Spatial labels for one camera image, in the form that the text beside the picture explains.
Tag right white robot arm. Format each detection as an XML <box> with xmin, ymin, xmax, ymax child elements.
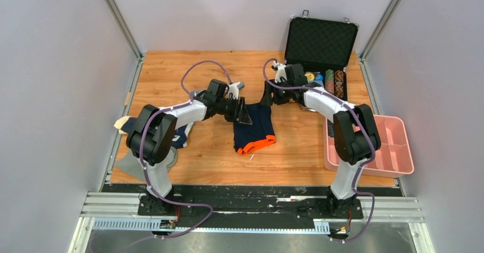
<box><xmin>261</xmin><ymin>58</ymin><xmax>381</xmax><ymax>218</ymax></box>

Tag blue dealer button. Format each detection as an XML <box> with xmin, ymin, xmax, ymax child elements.
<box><xmin>314</xmin><ymin>74</ymin><xmax>324</xmax><ymax>81</ymax></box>

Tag glittery silver microphone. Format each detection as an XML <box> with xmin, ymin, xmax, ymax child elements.
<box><xmin>191</xmin><ymin>90</ymin><xmax>201</xmax><ymax>99</ymax></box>

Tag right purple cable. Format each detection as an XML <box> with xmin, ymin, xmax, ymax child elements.
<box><xmin>263</xmin><ymin>58</ymin><xmax>377</xmax><ymax>243</ymax></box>

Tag purple cable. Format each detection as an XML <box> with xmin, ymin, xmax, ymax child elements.
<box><xmin>139</xmin><ymin>60</ymin><xmax>233</xmax><ymax>239</ymax></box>
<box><xmin>263</xmin><ymin>58</ymin><xmax>377</xmax><ymax>243</ymax></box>

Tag navy striped underwear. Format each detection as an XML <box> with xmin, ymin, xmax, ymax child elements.
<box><xmin>327</xmin><ymin>120</ymin><xmax>334</xmax><ymax>138</ymax></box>

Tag green poker chip stack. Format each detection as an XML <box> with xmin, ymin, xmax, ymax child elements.
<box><xmin>324</xmin><ymin>69</ymin><xmax>335</xmax><ymax>95</ymax></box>

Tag aluminium frame rail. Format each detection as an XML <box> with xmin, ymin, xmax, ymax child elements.
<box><xmin>68</xmin><ymin>192</ymin><xmax>435</xmax><ymax>252</ymax></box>

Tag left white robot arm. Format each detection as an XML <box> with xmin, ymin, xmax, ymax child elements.
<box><xmin>115</xmin><ymin>79</ymin><xmax>252</xmax><ymax>215</ymax></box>

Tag navy orange boxer briefs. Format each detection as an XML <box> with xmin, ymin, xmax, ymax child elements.
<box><xmin>233</xmin><ymin>103</ymin><xmax>276</xmax><ymax>156</ymax></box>

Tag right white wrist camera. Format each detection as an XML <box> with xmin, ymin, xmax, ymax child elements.
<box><xmin>272</xmin><ymin>62</ymin><xmax>287</xmax><ymax>83</ymax></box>

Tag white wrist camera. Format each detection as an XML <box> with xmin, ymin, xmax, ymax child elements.
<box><xmin>226</xmin><ymin>81</ymin><xmax>245</xmax><ymax>99</ymax></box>
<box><xmin>272</xmin><ymin>62</ymin><xmax>287</xmax><ymax>83</ymax></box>

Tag yellow dealer button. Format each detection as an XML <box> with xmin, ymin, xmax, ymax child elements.
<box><xmin>305</xmin><ymin>73</ymin><xmax>316</xmax><ymax>83</ymax></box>

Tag pink compartment tray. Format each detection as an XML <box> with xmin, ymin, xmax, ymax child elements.
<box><xmin>324</xmin><ymin>113</ymin><xmax>415</xmax><ymax>179</ymax></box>

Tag brown poker chip stack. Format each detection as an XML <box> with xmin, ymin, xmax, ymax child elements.
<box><xmin>334</xmin><ymin>70</ymin><xmax>344</xmax><ymax>99</ymax></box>

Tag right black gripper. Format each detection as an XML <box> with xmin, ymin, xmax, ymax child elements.
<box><xmin>261</xmin><ymin>79</ymin><xmax>294</xmax><ymax>107</ymax></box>

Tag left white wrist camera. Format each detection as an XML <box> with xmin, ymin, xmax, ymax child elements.
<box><xmin>226</xmin><ymin>81</ymin><xmax>245</xmax><ymax>99</ymax></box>

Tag black poker chip case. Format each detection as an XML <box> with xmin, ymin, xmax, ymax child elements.
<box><xmin>284</xmin><ymin>16</ymin><xmax>359</xmax><ymax>101</ymax></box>

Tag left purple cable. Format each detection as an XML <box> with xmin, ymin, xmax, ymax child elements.
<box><xmin>139</xmin><ymin>60</ymin><xmax>233</xmax><ymax>239</ymax></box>

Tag grey cloth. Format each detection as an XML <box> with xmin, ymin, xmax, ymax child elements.
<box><xmin>114</xmin><ymin>147</ymin><xmax>178</xmax><ymax>181</ymax></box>

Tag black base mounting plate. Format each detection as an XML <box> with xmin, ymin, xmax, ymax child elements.
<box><xmin>136</xmin><ymin>184</ymin><xmax>365</xmax><ymax>230</ymax></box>

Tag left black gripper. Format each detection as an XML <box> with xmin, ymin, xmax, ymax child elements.
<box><xmin>216</xmin><ymin>96</ymin><xmax>253</xmax><ymax>125</ymax></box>

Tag navy white orange garment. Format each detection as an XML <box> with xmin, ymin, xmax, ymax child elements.
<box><xmin>114</xmin><ymin>116</ymin><xmax>194</xmax><ymax>149</ymax></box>

